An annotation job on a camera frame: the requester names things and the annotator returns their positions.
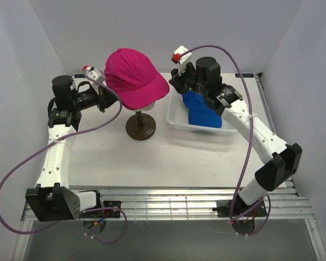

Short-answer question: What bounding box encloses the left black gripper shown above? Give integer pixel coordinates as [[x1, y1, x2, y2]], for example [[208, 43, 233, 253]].
[[72, 83, 122, 113]]

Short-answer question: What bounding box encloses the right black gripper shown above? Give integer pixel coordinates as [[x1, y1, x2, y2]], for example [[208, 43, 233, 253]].
[[167, 61, 206, 97]]

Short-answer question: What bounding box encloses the pink cap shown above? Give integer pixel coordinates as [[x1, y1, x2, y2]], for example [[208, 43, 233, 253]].
[[104, 48, 170, 110]]

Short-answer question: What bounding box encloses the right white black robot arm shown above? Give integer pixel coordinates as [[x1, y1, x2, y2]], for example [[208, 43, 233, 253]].
[[169, 53, 302, 216]]

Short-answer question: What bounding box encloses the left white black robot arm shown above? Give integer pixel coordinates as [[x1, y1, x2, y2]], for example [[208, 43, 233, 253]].
[[26, 74, 118, 222]]

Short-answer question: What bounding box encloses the white plastic basket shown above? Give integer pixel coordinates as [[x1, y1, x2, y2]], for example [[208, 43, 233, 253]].
[[166, 91, 236, 136]]

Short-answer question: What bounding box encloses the cream foam mannequin head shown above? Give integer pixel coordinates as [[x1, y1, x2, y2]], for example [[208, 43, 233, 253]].
[[133, 100, 156, 111]]

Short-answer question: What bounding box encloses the blue cap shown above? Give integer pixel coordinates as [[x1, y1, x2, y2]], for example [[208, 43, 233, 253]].
[[182, 91, 222, 128]]

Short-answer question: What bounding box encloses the brown round wooden stand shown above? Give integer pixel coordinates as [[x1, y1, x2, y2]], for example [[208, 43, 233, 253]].
[[126, 111, 156, 141]]

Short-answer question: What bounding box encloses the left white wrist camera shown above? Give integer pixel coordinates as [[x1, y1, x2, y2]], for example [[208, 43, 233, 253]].
[[82, 65, 105, 88]]

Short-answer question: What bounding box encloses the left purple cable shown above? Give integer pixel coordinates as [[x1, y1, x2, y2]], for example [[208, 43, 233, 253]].
[[0, 67, 128, 244]]

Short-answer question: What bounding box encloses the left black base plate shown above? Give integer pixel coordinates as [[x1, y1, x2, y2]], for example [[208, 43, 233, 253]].
[[100, 201, 122, 218]]

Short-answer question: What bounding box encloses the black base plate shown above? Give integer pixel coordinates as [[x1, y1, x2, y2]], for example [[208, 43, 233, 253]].
[[100, 201, 122, 218], [212, 200, 267, 218]]

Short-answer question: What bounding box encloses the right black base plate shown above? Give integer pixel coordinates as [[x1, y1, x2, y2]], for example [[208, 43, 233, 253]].
[[212, 200, 267, 218]]

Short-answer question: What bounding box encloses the aluminium rail frame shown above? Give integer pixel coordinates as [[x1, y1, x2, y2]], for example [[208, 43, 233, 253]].
[[21, 73, 316, 221]]

